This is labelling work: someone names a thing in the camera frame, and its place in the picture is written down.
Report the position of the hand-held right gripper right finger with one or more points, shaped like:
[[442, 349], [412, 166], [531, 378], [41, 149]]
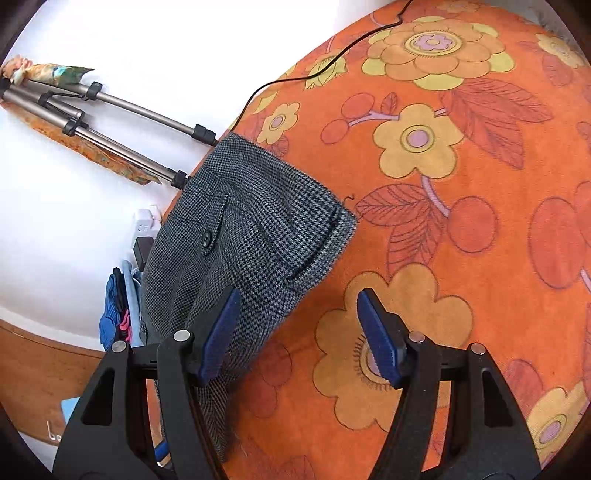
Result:
[[376, 330]]

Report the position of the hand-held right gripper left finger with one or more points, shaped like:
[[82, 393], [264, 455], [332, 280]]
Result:
[[221, 328]]

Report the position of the grey houndstooth pants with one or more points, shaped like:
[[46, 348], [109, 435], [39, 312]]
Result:
[[258, 221]]

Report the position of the pile of blue clothes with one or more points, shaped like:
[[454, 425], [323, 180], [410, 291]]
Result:
[[119, 309]]

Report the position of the black power adapter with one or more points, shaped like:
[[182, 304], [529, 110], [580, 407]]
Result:
[[141, 251]]

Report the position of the white power strip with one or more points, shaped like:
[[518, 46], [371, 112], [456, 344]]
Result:
[[146, 220]]

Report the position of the orange floral blanket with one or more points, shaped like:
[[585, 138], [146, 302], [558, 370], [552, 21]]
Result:
[[438, 194]]

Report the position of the wooden furniture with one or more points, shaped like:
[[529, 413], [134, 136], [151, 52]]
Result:
[[41, 374]]

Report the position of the metal tripod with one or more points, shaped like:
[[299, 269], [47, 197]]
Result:
[[92, 120]]

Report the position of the orange patterned cloth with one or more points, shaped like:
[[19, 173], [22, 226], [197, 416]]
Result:
[[55, 78]]

